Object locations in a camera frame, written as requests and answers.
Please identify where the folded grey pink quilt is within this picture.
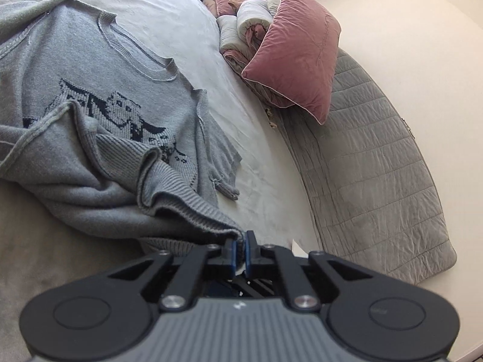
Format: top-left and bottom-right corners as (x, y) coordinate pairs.
(217, 0), (299, 108)

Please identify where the bed with grey sheet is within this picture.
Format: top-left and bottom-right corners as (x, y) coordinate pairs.
(0, 0), (329, 362)

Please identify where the grey quilted headboard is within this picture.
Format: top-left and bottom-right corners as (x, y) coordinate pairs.
(272, 47), (458, 285)

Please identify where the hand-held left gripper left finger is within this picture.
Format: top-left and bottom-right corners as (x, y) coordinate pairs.
(107, 238), (238, 312)

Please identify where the grey knit sweater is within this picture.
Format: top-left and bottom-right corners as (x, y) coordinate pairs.
(0, 0), (246, 261)

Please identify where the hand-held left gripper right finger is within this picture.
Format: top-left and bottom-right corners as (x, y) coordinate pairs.
(245, 230), (374, 312)

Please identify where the large pink velvet pillow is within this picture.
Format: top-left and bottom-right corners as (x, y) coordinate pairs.
(241, 0), (342, 126)

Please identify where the white paper sheet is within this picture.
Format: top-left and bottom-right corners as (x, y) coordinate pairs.
(290, 238), (308, 259)

